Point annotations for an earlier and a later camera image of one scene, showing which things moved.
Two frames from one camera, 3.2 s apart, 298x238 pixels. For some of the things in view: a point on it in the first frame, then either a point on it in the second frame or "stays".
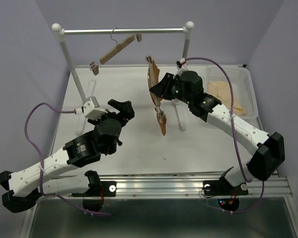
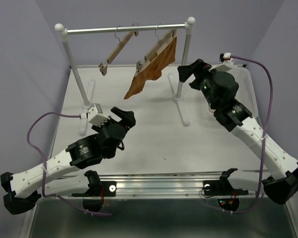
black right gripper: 162,88 → 186,71
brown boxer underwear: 153,78 → 154,71
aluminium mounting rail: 189,186 stays
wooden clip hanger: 152,81 → 155,51
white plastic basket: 242,84 stays
